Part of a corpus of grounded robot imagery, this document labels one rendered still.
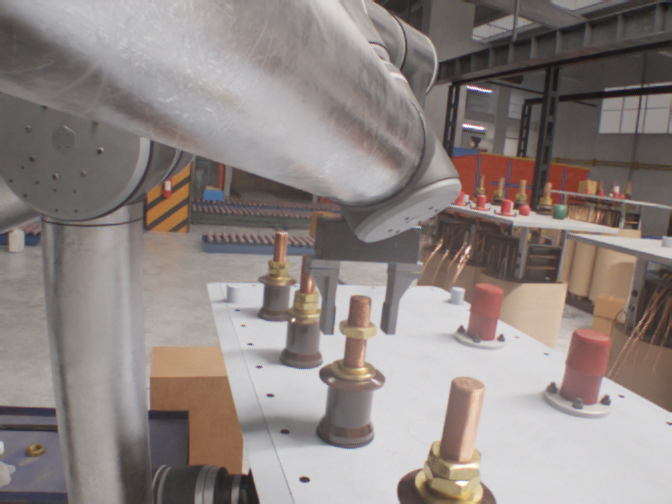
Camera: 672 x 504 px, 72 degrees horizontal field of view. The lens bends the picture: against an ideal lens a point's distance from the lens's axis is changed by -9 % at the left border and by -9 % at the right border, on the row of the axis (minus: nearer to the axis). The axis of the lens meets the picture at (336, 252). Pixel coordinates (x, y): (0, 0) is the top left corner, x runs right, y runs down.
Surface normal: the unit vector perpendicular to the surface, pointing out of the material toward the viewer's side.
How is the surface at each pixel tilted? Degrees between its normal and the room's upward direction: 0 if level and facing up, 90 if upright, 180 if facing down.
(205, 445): 90
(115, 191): 98
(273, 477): 11
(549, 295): 90
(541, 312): 90
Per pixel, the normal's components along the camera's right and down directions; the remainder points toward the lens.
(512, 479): 0.10, -0.98
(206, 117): 0.37, 0.91
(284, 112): 0.64, 0.73
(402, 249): 0.26, 0.19
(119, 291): 0.83, 0.20
